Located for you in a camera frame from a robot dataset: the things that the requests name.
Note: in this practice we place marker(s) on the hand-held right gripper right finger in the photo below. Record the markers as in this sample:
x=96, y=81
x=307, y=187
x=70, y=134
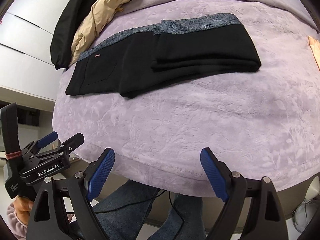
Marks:
x=213, y=175

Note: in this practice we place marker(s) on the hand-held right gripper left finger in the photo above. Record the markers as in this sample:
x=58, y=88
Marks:
x=100, y=175

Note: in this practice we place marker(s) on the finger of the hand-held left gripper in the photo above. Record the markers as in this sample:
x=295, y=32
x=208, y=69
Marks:
x=46, y=139
x=72, y=143

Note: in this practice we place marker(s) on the black pants with blue trim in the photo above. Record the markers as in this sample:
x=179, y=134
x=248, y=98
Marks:
x=200, y=47

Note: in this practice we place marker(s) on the person's left forearm pink sleeve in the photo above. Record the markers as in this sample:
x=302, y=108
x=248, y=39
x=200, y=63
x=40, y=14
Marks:
x=12, y=221

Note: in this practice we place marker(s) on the person's left hand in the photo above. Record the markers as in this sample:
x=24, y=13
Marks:
x=23, y=206

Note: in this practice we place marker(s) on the open cabinet shelf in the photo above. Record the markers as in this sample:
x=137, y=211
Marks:
x=32, y=116

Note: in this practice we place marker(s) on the person's left leg in jeans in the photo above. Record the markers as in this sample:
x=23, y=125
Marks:
x=125, y=205

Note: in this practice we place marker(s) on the person's leg in jeans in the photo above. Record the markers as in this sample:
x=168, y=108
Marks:
x=125, y=205
x=187, y=217

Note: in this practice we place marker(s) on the person's right leg in jeans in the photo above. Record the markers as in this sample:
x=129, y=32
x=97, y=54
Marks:
x=187, y=217

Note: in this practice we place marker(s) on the lavender embossed blanket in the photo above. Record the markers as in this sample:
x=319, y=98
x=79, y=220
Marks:
x=200, y=120

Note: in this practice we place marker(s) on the white wardrobe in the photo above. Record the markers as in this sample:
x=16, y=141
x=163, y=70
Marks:
x=25, y=30

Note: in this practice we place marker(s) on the black jacket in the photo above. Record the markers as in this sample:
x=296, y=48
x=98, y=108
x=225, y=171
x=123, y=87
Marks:
x=67, y=25

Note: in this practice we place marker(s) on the beige puffer jacket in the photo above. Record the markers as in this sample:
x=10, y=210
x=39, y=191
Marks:
x=100, y=12

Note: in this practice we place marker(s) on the orange cloth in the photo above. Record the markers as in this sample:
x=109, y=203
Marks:
x=315, y=50

